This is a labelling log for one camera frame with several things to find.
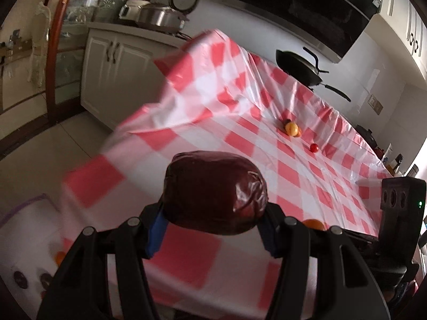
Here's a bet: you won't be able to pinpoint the black range hood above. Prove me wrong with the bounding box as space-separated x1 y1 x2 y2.
223 0 382 64

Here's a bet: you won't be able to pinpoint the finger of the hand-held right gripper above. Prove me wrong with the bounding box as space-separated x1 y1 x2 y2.
343 228 381 245

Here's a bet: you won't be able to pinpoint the wall socket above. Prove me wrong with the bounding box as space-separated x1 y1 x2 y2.
367 95 384 114

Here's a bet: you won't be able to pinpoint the wooden framed glass cabinet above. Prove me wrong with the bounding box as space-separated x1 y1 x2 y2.
45 0 142 117

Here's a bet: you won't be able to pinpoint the white silver cooking appliance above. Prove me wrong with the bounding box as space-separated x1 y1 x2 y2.
119 0 151 25

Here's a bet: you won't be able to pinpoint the black wok with handle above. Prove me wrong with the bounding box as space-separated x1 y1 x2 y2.
275 47 352 103

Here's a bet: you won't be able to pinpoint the white lower kitchen cabinet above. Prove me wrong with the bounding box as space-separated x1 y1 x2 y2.
80 23 187 130

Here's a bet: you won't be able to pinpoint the red white checkered tablecloth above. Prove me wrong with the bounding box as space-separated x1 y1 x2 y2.
62 29 394 310

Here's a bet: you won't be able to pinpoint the white upper kitchen cabinets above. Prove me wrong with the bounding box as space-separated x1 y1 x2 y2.
347 0 427 84

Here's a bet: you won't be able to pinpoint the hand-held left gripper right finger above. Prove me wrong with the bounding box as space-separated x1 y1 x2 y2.
257 203 391 320

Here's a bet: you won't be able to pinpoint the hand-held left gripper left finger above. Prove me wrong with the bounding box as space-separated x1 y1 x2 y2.
37 202 167 320

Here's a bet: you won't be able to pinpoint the silver rice cooker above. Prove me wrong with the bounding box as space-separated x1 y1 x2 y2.
135 0 203 34

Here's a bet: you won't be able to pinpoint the white container with purple rim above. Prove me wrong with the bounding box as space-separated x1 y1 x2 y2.
0 193 67 307

